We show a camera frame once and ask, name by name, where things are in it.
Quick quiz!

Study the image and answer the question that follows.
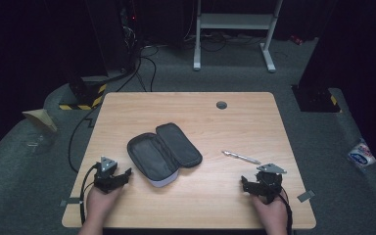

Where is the person's left hand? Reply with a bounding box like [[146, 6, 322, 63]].
[[85, 185, 124, 227]]

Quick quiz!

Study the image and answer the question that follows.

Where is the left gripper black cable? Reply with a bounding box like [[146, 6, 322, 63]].
[[79, 164, 99, 226]]

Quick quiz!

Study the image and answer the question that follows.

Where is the tan cardboard piece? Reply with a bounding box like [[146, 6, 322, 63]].
[[22, 108, 60, 133]]

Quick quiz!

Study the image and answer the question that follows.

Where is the white metal stand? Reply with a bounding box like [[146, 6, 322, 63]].
[[193, 0, 284, 73]]

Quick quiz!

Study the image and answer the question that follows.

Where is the silver pen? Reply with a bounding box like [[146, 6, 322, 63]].
[[221, 149, 262, 165]]

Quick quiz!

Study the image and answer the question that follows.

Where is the white blue plastic packet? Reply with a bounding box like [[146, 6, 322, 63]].
[[347, 138, 376, 169]]

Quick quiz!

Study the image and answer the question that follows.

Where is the black yellow striped stand base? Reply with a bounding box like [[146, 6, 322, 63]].
[[58, 75, 109, 112]]

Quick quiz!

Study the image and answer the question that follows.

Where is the small red object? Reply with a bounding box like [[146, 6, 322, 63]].
[[288, 33, 306, 46]]

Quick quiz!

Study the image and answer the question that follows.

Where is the black pencil case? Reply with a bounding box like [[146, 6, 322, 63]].
[[126, 121, 204, 189]]

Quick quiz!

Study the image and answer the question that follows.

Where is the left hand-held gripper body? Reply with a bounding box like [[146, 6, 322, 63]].
[[92, 156, 125, 194]]

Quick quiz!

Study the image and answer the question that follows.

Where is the dark computer tower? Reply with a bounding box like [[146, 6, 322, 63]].
[[86, 0, 142, 74]]

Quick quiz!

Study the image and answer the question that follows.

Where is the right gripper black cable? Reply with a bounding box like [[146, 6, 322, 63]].
[[277, 186, 294, 235]]

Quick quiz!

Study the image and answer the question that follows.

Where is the person's right hand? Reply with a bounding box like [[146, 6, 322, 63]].
[[250, 190, 290, 235]]

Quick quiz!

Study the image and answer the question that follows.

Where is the grey tape strip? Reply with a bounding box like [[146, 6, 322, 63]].
[[59, 197, 83, 208], [296, 189, 316, 204]]

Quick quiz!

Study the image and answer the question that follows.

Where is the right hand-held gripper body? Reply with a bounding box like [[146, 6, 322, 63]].
[[253, 163, 288, 206]]

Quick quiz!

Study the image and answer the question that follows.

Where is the black floor cable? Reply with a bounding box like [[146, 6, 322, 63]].
[[67, 45, 161, 174]]

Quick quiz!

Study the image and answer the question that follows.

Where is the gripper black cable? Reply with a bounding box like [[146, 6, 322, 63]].
[[277, 186, 294, 235], [79, 164, 99, 226]]

